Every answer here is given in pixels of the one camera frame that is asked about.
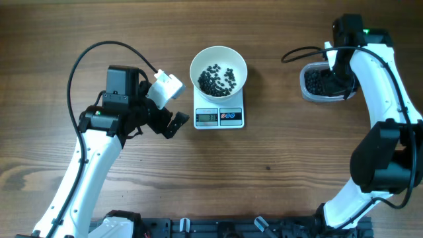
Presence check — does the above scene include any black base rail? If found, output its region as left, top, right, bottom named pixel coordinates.
left=89, top=216, right=374, bottom=238

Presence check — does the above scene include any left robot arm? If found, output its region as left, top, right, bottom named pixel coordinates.
left=31, top=65, right=189, bottom=237

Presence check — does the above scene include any clear plastic container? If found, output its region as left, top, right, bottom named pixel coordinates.
left=299, top=61, right=344, bottom=102

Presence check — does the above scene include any white digital kitchen scale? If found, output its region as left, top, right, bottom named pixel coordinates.
left=194, top=89, right=245, bottom=130

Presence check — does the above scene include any right black camera cable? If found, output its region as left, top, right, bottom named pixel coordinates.
left=280, top=46, right=419, bottom=232

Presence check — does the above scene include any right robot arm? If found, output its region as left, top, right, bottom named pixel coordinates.
left=304, top=14, right=422, bottom=235

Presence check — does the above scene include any pile of black beans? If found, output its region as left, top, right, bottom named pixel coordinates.
left=196, top=63, right=238, bottom=97

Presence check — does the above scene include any left black camera cable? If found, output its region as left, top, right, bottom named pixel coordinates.
left=44, top=40, right=159, bottom=238

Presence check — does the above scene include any white bowl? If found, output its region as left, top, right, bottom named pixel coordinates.
left=190, top=46, right=248, bottom=101

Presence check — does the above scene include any black camera cable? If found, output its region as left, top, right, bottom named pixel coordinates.
left=280, top=46, right=419, bottom=232
left=44, top=40, right=159, bottom=238

